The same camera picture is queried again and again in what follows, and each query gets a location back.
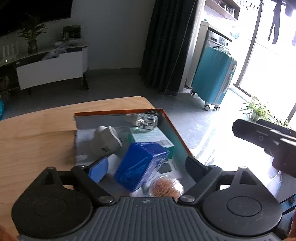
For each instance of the teal adhesive bandages box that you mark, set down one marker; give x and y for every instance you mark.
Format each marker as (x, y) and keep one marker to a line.
(139, 135)

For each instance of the white TV cabinet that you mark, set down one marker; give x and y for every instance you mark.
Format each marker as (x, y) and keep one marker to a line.
(70, 63)

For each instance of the blue tissue pack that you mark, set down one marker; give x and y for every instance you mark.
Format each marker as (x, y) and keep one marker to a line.
(138, 164)

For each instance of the dark green curtain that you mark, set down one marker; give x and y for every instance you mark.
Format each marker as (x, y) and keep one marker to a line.
(167, 46)

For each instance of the dark framed picture box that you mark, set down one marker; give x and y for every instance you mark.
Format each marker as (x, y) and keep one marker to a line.
(72, 32)

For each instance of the black wall television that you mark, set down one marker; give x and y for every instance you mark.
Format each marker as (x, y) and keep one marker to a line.
(17, 14)

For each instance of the white router with antennas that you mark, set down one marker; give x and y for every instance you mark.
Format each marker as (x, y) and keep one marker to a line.
(10, 51)

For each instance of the clear glass spray bottle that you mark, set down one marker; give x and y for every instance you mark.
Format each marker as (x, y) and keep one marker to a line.
(142, 120)

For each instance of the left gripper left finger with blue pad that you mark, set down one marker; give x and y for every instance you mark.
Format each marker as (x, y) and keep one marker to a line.
(87, 178)

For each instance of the toothpick jar light blue lid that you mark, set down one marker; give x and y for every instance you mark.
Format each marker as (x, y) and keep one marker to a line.
(166, 186)

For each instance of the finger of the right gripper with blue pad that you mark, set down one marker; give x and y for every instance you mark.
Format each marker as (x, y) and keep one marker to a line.
(282, 129)
(256, 134)

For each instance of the spider plant on floor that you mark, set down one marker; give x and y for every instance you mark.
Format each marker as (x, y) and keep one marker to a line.
(259, 111)

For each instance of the orange white cardboard tray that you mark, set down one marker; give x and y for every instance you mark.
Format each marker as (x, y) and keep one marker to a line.
(87, 122)

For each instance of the blue plastic bag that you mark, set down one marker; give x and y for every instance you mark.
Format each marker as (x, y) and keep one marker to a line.
(2, 109)

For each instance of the potted plant in glass vase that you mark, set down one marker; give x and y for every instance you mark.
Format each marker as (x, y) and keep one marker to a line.
(30, 32)

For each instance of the teal suitcase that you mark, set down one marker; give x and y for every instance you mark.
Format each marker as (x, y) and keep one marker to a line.
(213, 76)

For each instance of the white power adapter box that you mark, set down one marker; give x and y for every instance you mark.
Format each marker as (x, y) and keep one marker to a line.
(170, 168)

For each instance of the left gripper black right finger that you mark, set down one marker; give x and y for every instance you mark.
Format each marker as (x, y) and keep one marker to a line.
(206, 178)

